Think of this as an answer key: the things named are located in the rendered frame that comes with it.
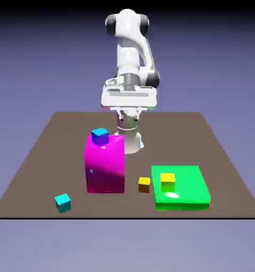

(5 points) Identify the small cyan cube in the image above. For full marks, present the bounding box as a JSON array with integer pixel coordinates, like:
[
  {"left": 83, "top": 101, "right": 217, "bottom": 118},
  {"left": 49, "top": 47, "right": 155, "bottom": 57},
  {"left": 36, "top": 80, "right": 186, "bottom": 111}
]
[{"left": 54, "top": 193, "right": 72, "bottom": 214}]

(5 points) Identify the small blue cube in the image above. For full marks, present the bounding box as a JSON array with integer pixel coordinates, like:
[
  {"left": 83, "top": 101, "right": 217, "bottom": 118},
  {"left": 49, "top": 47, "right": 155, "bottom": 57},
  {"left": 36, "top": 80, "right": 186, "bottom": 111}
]
[{"left": 91, "top": 127, "right": 110, "bottom": 147}]

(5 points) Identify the small orange cube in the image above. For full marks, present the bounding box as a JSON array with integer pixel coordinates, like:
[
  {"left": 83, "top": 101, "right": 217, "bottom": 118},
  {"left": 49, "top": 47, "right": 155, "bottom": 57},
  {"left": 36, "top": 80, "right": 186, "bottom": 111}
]
[{"left": 138, "top": 176, "right": 151, "bottom": 193}]

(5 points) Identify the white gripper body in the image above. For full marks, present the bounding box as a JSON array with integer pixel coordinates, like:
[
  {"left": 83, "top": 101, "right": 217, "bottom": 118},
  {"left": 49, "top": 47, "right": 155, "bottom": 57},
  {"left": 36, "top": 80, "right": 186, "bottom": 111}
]
[{"left": 100, "top": 84, "right": 158, "bottom": 112}]

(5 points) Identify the small yellow cube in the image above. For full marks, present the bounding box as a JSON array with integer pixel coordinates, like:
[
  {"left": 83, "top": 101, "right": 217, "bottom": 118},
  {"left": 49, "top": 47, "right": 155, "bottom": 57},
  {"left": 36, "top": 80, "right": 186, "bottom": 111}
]
[{"left": 160, "top": 172, "right": 176, "bottom": 192}]

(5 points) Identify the large green box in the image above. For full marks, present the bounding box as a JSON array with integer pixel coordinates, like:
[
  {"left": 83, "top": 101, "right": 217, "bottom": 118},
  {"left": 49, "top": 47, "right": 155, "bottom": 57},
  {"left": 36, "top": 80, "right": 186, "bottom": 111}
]
[{"left": 151, "top": 165, "right": 211, "bottom": 211}]

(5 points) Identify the large magenta box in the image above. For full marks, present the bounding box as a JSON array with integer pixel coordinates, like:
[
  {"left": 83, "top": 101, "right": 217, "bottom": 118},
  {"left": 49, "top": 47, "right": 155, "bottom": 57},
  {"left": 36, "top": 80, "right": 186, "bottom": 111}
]
[{"left": 83, "top": 134, "right": 125, "bottom": 194}]

